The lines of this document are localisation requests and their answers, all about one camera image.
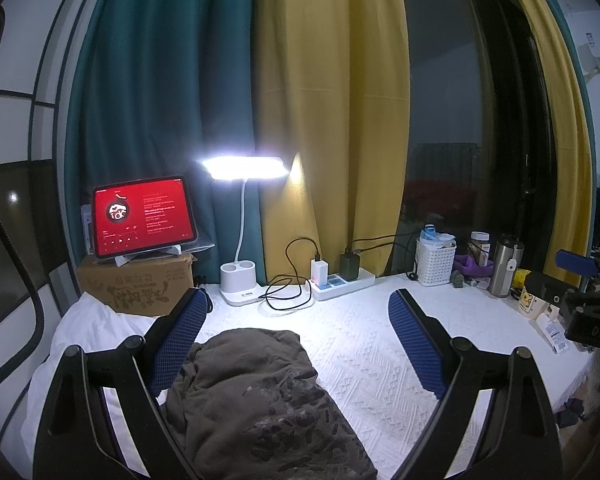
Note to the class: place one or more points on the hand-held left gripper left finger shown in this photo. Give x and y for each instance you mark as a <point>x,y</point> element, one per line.
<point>180,340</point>

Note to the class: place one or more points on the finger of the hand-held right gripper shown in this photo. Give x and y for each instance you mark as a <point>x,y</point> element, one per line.
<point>575,261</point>
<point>550,287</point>

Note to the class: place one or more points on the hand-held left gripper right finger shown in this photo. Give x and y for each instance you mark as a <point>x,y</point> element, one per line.
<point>417,345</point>

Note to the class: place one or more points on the olive green t-shirt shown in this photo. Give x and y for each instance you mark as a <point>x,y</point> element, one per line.
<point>260,410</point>

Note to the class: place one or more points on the cream mug with yellow print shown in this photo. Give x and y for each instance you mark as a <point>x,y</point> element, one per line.
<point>530,302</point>

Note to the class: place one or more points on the yellow packet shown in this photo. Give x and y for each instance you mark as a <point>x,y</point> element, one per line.
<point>521,277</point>

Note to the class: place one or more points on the stainless steel tumbler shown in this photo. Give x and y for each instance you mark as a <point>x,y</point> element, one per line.
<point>502,275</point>

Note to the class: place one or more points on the white textured table cloth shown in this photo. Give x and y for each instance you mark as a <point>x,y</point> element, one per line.
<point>360,350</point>

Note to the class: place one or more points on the cardboard box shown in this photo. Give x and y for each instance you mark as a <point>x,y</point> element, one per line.
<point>130,285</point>

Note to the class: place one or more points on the small green figure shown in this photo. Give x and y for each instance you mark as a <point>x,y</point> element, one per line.
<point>458,280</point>

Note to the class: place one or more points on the jar with white lid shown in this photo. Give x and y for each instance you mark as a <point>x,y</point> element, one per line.
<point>480,250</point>

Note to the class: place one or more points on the white perforated basket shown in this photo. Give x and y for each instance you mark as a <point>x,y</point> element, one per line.
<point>435,265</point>

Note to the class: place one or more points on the white desk lamp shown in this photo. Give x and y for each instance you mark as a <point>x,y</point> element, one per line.
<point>237,280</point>

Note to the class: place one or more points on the purple cloth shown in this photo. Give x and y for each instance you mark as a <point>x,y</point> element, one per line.
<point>467,265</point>

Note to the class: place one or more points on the white power strip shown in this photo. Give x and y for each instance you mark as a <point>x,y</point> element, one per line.
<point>350,282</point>

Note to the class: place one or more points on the white pillow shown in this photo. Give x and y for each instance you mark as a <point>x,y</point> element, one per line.
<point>80,340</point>

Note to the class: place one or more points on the black charger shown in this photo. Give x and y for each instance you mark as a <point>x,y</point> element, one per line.
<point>349,266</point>

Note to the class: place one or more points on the white and blue plastic bag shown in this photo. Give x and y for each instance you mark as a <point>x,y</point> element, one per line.
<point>430,235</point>

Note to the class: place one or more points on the white charger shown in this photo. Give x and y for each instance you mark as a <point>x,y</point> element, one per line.
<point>319,271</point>

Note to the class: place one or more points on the narrow yellow curtain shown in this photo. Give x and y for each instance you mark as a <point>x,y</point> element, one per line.
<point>555,85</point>

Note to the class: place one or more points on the wide yellow curtain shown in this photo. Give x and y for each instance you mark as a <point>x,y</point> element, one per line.
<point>320,85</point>

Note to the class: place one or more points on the teal curtain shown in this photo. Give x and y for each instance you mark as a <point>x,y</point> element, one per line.
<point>155,60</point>

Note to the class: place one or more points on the black window frame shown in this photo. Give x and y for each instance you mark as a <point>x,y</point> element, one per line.
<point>520,135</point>

